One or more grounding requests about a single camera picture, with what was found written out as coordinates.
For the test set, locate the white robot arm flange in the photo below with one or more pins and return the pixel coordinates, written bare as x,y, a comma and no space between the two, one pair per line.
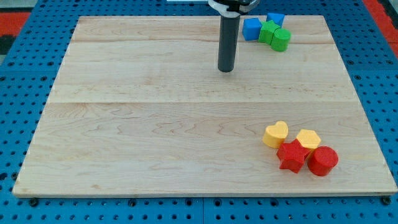
233,8

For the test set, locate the wooden board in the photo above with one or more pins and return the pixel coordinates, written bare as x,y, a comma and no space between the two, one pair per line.
139,109

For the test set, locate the yellow heart block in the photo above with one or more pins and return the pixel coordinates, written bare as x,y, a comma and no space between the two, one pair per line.
275,135

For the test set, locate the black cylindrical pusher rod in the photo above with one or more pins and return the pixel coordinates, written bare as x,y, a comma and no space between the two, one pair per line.
229,28

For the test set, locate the blue cube block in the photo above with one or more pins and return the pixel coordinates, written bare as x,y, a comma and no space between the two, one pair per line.
251,28

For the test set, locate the red star block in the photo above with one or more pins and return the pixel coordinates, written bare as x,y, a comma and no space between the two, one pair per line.
292,156

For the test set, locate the green star block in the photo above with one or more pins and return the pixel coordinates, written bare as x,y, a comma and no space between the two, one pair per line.
267,31

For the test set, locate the green cylinder block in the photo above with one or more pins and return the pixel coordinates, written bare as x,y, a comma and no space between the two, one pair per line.
280,40

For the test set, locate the yellow hexagon block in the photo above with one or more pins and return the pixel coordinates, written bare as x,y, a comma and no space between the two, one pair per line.
309,139

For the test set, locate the blue block behind star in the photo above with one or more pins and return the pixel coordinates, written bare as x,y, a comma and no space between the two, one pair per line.
276,18

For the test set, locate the red cylinder block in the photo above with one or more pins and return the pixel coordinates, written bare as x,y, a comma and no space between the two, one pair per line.
322,160

